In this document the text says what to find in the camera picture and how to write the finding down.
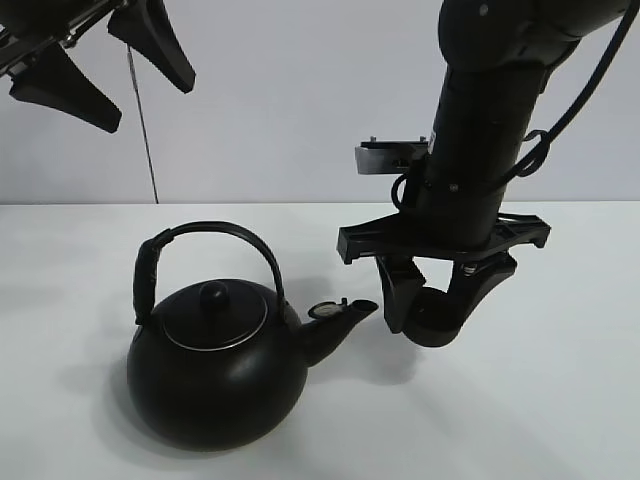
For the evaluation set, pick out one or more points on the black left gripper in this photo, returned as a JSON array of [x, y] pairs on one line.
[[51, 79]]

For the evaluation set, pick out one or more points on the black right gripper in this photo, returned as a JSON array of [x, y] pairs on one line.
[[473, 237]]

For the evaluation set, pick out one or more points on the black round teapot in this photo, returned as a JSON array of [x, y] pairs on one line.
[[221, 363]]

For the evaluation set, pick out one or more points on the small black teacup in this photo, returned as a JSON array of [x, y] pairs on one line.
[[434, 319]]

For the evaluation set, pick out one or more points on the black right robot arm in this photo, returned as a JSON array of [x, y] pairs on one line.
[[500, 56]]

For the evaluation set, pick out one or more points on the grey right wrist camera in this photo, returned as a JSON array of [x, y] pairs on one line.
[[379, 157]]

